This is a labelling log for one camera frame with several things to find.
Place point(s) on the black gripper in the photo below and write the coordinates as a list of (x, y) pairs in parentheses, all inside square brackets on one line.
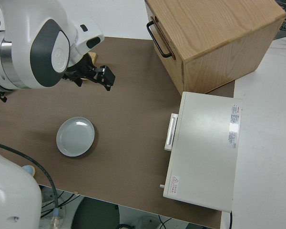
[(84, 69)]

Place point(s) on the gray plate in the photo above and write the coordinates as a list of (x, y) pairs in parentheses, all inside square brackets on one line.
[(75, 136)]

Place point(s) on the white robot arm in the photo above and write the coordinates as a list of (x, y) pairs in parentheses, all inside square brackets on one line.
[(19, 35)]

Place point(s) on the wooden mug stand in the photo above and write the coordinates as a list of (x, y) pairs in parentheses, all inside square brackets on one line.
[(93, 56)]

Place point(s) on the brown table mat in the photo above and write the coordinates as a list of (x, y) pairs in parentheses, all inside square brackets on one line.
[(133, 107)]

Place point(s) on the white toaster oven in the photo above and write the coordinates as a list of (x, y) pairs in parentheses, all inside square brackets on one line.
[(205, 148)]

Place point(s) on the dark round pedestal base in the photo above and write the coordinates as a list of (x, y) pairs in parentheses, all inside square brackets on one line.
[(95, 214)]

